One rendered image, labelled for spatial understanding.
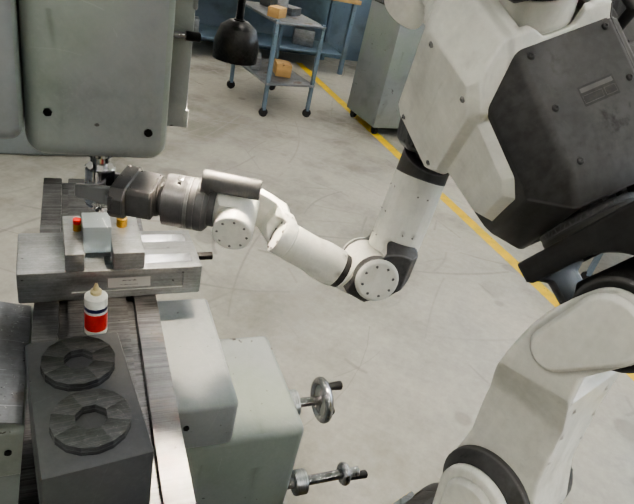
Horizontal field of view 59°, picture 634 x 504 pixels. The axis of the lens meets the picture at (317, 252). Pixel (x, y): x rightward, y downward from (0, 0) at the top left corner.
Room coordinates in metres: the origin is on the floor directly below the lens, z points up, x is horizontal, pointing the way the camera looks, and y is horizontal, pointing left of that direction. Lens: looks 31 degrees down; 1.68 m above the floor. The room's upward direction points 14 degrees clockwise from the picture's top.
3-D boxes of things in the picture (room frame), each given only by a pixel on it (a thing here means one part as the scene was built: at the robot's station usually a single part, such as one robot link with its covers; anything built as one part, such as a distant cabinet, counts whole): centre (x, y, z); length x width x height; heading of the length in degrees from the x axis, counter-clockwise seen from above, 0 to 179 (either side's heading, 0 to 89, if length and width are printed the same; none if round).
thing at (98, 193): (0.78, 0.37, 1.22); 0.06 x 0.02 x 0.03; 95
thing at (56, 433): (0.48, 0.24, 1.03); 0.22 x 0.12 x 0.20; 34
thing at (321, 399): (1.04, -0.07, 0.63); 0.16 x 0.12 x 0.12; 117
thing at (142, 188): (0.82, 0.28, 1.22); 0.13 x 0.12 x 0.10; 5
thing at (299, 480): (0.93, -0.16, 0.51); 0.22 x 0.06 x 0.06; 117
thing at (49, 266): (0.96, 0.42, 0.98); 0.35 x 0.15 x 0.11; 119
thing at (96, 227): (0.95, 0.44, 1.04); 0.06 x 0.05 x 0.06; 29
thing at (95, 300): (0.79, 0.37, 0.98); 0.04 x 0.04 x 0.11
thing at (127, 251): (0.98, 0.39, 1.02); 0.15 x 0.06 x 0.04; 29
